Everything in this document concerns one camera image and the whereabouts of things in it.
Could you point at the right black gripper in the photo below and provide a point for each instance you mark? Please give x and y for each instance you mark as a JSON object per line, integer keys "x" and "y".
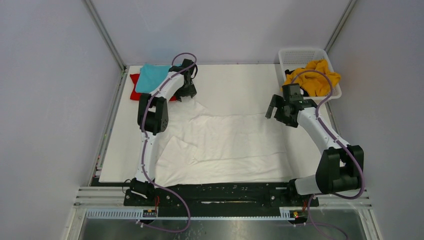
{"x": 279, "y": 109}

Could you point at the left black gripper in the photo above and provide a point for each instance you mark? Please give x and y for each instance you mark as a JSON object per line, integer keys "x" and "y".
{"x": 190, "y": 92}

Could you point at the white t-shirt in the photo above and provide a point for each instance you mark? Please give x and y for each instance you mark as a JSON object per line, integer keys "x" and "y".
{"x": 199, "y": 147}

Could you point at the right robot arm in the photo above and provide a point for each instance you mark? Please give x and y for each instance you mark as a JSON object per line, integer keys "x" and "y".
{"x": 340, "y": 167}

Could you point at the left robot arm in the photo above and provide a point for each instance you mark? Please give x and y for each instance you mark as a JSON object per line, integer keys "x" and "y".
{"x": 153, "y": 119}

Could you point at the black garment in basket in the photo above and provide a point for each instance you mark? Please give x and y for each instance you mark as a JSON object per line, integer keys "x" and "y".
{"x": 290, "y": 74}

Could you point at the folded teal t-shirt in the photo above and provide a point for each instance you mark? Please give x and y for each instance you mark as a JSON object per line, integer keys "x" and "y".
{"x": 170, "y": 84}

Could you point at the yellow t-shirt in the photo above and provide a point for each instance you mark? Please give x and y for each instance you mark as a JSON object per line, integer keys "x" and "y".
{"x": 315, "y": 78}

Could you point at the folded red t-shirt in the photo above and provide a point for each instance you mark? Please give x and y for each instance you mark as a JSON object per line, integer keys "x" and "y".
{"x": 134, "y": 91}

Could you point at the white plastic basket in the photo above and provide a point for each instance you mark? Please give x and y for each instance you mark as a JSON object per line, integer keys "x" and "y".
{"x": 293, "y": 58}

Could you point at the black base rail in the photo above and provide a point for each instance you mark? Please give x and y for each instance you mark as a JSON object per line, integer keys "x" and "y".
{"x": 239, "y": 198}

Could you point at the white slotted cable duct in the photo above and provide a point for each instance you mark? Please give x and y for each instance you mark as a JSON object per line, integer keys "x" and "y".
{"x": 163, "y": 214}

